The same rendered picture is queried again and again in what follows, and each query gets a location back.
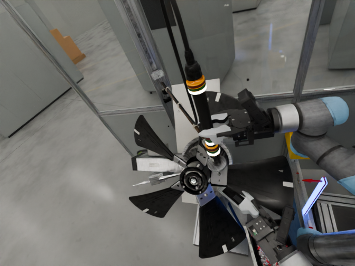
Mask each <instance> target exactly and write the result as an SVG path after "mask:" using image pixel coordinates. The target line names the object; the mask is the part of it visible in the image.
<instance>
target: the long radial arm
mask: <svg viewBox="0 0 355 266"><path fill-rule="evenodd" d="M173 154H175V155H177V156H178V157H179V158H182V159H183V160H184V158H185V157H183V156H184V155H182V153H173ZM136 162H137V170H142V171H154V172H175V173H181V171H182V170H183V169H184V168H182V167H181V166H179V165H178V164H177V163H175V162H174V161H170V160H169V159H167V158H166V157H164V156H149V155H148V153H145V154H143V155H141V156H139V157H137V158H136Z"/></svg>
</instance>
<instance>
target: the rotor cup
mask: <svg viewBox="0 0 355 266"><path fill-rule="evenodd" d="M186 163H187V165H186V167H185V168H184V170H183V171H182V172H181V174H180V184H181V186H182V188H183V189H184V190H185V191H186V192H187V193H189V194H192V195H200V194H202V193H204V192H205V191H206V190H207V188H208V186H209V183H211V173H212V171H211V170H210V169H209V168H208V166H206V167H205V166H204V165H203V164H202V163H201V162H200V161H199V160H198V159H197V157H196V155H195V156H192V157H191V158H190V159H189V160H188V161H187V162H186ZM198 164H200V165H199V167H197V165H198ZM193 178H194V179H195V180H196V183H194V184H193V183H192V182H191V179H193ZM209 179H210V181H209Z"/></svg>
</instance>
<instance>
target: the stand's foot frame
mask: <svg viewBox="0 0 355 266"><path fill-rule="evenodd" d="M228 202H230V201H229V200H228ZM230 204H231V206H232V208H233V210H234V212H235V214H236V216H237V218H238V220H239V221H240V223H241V225H242V226H243V225H246V222H247V214H243V213H242V212H241V210H240V209H238V208H237V207H236V206H235V205H233V203H232V202H230ZM199 208H200V205H199V204H198V210H197V218H196V222H195V230H194V238H193V245H195V246H199ZM227 210H228V212H229V213H230V214H231V216H232V217H233V218H234V219H235V217H234V215H233V213H232V211H231V209H230V207H229V205H228V207H227ZM235 221H236V219H235ZM243 227H244V226H243ZM228 253H233V254H238V255H243V256H246V257H248V241H247V239H246V238H245V239H244V240H243V241H242V242H241V243H240V244H238V245H237V246H236V247H235V248H233V249H231V250H230V251H228Z"/></svg>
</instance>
